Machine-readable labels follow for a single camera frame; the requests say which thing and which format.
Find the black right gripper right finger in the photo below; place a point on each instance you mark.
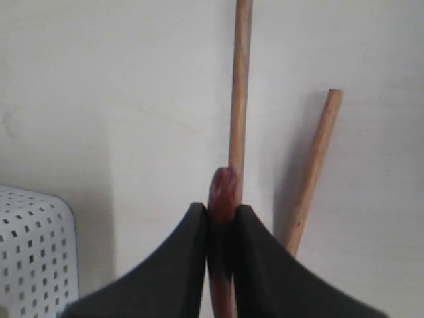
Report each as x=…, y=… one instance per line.
x=270, y=282

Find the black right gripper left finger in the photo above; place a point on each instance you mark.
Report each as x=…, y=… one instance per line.
x=169, y=283

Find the brown wooden spoon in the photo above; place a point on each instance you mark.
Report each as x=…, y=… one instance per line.
x=221, y=210

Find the wooden chopstick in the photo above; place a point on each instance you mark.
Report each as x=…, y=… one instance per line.
x=300, y=209
x=239, y=93

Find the white perforated plastic basket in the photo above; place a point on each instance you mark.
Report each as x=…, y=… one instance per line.
x=39, y=264

